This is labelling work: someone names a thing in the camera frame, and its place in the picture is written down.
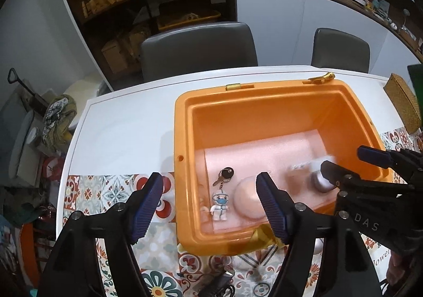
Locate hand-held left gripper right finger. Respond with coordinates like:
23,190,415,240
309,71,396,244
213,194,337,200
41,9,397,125
256,171,379,297

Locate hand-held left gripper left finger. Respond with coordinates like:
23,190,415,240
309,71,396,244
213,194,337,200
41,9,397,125
36,172,165,297

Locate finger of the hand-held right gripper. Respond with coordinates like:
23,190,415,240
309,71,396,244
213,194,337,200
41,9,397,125
357,146,423,182
321,160,413,197

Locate pink round lid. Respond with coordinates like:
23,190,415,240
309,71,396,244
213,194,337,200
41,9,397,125
233,176,270,221

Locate astronaut figure keychain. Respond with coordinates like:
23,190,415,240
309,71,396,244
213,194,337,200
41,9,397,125
200,166,235,222

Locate orange plastic crate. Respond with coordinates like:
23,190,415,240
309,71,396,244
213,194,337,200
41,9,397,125
174,72,395,256

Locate patterned table runner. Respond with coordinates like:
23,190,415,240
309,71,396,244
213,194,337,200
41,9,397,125
63,128,423,297

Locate pink foam sheet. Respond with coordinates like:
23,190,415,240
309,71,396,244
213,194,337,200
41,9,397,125
203,130,338,235

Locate woven wicker box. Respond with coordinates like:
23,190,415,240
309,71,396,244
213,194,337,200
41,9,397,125
383,73,423,134

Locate black key fob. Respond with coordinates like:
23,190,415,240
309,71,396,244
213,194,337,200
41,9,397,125
196,269,237,297

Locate grey chair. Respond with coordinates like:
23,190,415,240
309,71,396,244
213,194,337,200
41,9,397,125
140,22,258,81
311,28,370,73

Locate patterned cloth bag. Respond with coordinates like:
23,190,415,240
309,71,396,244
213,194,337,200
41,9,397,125
42,95,78,147

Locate black shovel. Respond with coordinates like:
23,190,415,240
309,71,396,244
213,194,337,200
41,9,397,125
7,68,48,112

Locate dark wooden bookshelf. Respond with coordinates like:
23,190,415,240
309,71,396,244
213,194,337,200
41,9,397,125
54,0,237,93

